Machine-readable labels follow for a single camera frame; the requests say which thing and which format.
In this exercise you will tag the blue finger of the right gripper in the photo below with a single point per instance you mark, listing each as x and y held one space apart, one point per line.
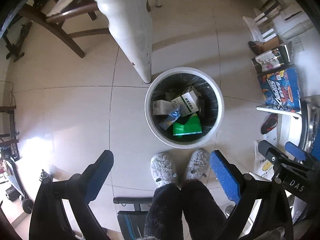
270 152
298 153

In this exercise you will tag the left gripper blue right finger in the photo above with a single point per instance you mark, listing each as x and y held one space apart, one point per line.
223 171

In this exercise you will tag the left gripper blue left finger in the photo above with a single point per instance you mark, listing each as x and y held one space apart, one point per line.
96 174

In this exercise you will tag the blue bear tissue packet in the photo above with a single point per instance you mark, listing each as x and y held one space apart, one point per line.
173 116

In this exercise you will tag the white round trash bin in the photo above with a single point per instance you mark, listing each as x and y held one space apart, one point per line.
175 82

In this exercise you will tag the white cardboard box trash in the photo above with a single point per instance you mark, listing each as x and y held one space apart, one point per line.
162 107

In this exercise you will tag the white smiley plastic bag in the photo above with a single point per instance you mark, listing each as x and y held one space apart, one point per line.
262 167

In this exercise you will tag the black red shoe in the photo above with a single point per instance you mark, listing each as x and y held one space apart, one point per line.
269 124

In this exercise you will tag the right grey fluffy slipper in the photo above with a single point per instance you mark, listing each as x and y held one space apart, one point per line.
198 165

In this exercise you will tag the grey fluffy slipper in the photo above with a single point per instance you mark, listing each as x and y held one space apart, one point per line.
163 169
198 165

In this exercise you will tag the black dumbbell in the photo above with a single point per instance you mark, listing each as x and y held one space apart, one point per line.
44 175

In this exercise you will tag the black blue striped stool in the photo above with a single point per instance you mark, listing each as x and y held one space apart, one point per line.
132 223

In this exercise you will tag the blue snack carton box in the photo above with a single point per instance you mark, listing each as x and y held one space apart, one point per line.
281 90

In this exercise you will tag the black fluffy trouser legs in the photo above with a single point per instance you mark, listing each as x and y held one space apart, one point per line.
194 202

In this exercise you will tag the green plastic wrapper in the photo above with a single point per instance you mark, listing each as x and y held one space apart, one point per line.
192 126

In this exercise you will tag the left grey fluffy slipper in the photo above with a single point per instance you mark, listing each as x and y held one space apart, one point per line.
163 169

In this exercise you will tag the white green medicine box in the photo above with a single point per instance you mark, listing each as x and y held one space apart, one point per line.
188 103

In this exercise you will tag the black white printed box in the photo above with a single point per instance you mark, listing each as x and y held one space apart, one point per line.
272 59

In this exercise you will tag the black exercise bike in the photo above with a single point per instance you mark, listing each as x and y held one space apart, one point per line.
15 48

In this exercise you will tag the white table leg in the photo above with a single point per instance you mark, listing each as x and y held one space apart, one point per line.
130 24

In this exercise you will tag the dark wooden chair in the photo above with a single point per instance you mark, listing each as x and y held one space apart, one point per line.
61 11

